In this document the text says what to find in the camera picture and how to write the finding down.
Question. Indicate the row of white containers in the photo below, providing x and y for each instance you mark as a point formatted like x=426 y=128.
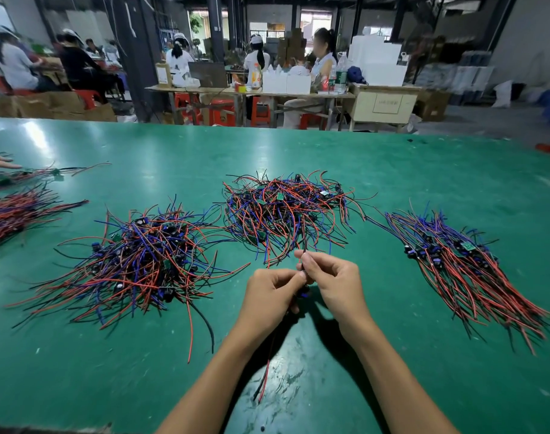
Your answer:
x=287 y=82

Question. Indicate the stack of white boxes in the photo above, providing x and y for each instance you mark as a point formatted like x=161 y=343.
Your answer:
x=377 y=60

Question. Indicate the person's left hand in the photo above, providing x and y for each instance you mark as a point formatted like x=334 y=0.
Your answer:
x=268 y=307

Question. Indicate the row of cardboard boxes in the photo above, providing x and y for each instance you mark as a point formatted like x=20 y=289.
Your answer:
x=49 y=105

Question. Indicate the person's left forearm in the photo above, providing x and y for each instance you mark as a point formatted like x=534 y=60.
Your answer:
x=203 y=393

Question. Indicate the small red floor object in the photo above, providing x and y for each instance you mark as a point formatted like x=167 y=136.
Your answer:
x=548 y=148

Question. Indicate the dark pillar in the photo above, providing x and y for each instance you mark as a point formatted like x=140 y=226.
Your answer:
x=138 y=49

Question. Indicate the brown cardboard box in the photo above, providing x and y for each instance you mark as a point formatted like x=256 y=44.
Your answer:
x=431 y=104

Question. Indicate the dark blue bag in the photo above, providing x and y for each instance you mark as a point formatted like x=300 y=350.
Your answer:
x=355 y=75

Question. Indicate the red plastic stool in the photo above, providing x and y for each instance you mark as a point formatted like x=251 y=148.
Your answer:
x=312 y=121
x=186 y=108
x=260 y=111
x=85 y=97

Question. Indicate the cream cabinet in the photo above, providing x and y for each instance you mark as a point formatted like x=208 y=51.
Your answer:
x=383 y=106

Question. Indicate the long wooden work table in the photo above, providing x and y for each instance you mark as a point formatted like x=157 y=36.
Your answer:
x=252 y=91

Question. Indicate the person's right hand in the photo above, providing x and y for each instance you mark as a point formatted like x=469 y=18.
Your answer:
x=340 y=289

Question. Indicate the person's right forearm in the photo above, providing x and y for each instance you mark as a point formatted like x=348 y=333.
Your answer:
x=406 y=388

